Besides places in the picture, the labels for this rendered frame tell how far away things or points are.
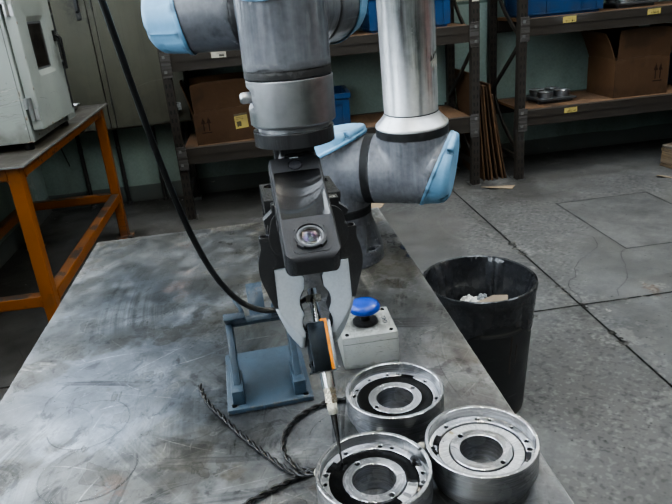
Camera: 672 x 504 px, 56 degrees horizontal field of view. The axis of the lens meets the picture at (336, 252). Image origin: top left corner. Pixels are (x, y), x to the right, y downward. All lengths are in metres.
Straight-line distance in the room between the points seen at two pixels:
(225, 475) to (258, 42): 0.42
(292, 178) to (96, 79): 3.87
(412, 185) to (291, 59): 0.52
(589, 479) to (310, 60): 1.55
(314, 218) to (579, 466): 1.52
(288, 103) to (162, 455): 0.40
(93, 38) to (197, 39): 3.70
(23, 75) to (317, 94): 2.22
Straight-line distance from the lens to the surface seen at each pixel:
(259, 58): 0.54
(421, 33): 0.98
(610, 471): 1.94
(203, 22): 0.67
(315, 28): 0.54
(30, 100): 2.70
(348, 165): 1.03
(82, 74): 4.40
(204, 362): 0.88
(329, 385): 0.62
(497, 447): 0.66
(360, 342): 0.80
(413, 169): 1.00
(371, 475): 0.64
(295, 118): 0.54
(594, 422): 2.10
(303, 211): 0.52
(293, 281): 0.59
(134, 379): 0.88
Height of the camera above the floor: 1.24
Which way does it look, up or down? 22 degrees down
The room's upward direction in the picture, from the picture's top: 5 degrees counter-clockwise
